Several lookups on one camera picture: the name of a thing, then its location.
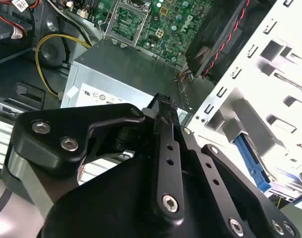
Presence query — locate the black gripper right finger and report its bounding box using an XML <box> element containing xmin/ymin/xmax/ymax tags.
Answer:
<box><xmin>166</xmin><ymin>95</ymin><xmax>302</xmax><ymax>238</ymax></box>

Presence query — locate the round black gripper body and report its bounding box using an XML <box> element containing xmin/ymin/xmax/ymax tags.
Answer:
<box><xmin>41</xmin><ymin>148</ymin><xmax>225</xmax><ymax>238</ymax></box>

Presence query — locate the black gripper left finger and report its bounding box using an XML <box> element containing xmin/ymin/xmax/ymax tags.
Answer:
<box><xmin>1</xmin><ymin>93</ymin><xmax>186</xmax><ymax>225</ymax></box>

